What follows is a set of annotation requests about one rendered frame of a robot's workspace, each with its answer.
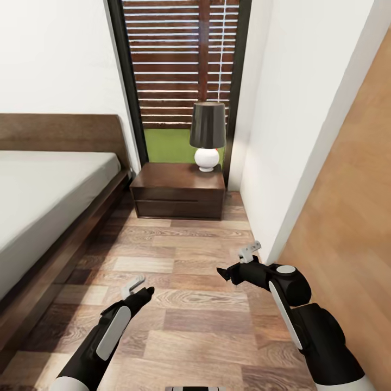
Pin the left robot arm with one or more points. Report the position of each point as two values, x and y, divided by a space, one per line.
86 368

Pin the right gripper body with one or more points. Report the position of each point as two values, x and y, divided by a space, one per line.
240 272

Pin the table lamp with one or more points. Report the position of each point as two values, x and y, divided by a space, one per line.
208 133

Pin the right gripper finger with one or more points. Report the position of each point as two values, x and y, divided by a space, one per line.
224 273

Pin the sliding door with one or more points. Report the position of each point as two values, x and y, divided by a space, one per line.
341 242

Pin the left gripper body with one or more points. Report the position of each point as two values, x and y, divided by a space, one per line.
140 298

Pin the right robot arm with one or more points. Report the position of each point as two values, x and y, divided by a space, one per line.
314 330

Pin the bed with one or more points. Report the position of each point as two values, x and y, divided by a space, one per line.
62 175

